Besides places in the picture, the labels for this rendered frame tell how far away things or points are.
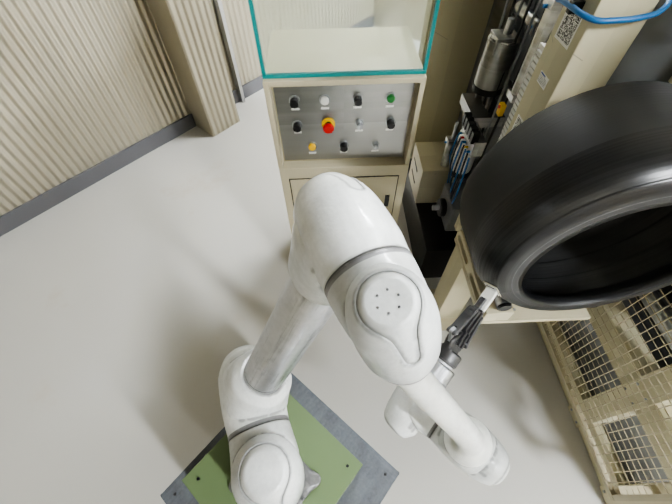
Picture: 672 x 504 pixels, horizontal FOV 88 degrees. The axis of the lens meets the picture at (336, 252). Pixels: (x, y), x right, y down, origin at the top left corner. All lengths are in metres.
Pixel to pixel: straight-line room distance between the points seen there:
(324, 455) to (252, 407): 0.33
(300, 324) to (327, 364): 1.36
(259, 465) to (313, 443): 0.31
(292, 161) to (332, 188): 1.05
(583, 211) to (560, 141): 0.16
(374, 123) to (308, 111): 0.26
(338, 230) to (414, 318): 0.16
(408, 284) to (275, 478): 0.60
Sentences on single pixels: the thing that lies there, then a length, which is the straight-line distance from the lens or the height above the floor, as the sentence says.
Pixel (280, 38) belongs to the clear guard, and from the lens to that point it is 1.26.
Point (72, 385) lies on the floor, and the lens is 2.40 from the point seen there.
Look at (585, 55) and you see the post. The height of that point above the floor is 1.47.
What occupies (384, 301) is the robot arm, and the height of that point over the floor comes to 1.55.
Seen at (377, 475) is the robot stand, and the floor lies 0.65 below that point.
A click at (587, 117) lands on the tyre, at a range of 0.91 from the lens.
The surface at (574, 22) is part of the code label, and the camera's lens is 1.11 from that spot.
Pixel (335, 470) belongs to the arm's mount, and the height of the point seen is 0.74.
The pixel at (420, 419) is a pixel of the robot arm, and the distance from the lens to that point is 0.94.
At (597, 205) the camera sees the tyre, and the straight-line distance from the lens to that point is 0.82.
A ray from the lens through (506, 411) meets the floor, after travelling 2.08.
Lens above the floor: 1.87
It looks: 54 degrees down
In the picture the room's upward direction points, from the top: 1 degrees counter-clockwise
